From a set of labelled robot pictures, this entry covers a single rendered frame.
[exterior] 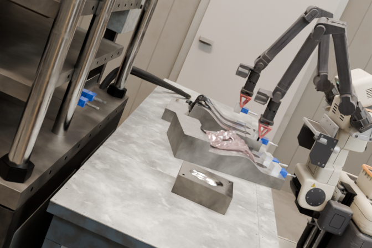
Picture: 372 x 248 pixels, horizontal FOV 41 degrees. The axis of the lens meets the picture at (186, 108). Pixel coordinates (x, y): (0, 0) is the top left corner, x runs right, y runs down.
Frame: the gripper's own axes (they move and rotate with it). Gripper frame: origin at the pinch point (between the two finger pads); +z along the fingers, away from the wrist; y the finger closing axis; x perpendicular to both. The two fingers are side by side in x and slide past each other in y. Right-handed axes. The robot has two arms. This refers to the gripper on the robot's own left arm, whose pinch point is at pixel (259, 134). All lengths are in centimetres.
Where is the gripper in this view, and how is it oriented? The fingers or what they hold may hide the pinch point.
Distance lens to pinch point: 247.5
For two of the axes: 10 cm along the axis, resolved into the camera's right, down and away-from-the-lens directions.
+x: 9.2, 3.8, -0.2
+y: -1.2, 2.3, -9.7
